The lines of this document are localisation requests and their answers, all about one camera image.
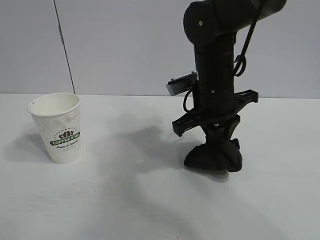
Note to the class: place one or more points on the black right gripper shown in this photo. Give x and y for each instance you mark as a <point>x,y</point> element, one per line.
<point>217,107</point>

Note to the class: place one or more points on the black cloth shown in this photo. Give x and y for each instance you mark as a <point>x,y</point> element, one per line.
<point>207,157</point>

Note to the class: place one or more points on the white paper coffee cup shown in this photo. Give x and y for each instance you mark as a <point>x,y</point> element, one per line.
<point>60,125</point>

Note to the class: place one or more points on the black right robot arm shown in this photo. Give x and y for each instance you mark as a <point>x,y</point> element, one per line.
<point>215,50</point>

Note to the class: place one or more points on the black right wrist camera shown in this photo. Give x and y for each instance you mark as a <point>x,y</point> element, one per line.
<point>181,85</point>

